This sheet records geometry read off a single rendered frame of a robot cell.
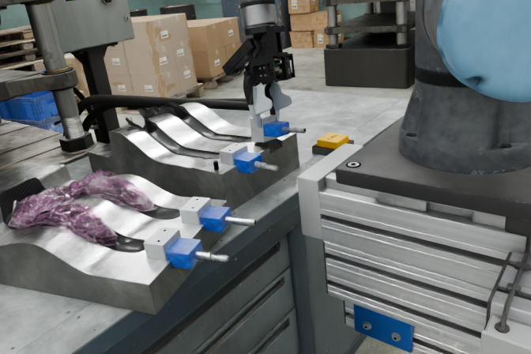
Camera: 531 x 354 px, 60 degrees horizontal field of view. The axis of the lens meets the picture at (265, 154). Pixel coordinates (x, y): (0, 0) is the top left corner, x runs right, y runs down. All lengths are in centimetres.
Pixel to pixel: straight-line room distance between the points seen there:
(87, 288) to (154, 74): 417
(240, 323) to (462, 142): 73
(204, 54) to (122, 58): 101
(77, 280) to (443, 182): 56
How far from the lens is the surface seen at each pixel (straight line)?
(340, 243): 63
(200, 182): 98
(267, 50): 100
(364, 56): 497
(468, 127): 50
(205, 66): 564
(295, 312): 127
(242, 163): 94
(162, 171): 107
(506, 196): 47
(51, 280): 84
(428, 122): 52
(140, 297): 74
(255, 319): 113
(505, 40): 35
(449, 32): 34
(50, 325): 80
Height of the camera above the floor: 125
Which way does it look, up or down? 21 degrees down
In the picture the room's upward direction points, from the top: 7 degrees counter-clockwise
